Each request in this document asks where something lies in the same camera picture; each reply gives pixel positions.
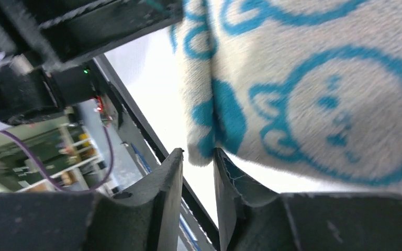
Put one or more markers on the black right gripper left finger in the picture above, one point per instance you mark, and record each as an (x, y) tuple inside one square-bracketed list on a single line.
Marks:
[(64, 221)]

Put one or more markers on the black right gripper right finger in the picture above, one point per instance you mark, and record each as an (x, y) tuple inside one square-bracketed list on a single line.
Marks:
[(253, 217)]

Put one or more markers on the teal rabbit pattern towel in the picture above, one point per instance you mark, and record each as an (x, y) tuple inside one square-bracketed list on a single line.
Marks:
[(313, 88)]

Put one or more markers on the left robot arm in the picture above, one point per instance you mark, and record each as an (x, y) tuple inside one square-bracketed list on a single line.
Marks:
[(46, 48)]

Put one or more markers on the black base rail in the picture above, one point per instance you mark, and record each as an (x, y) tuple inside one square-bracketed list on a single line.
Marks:
[(196, 216)]

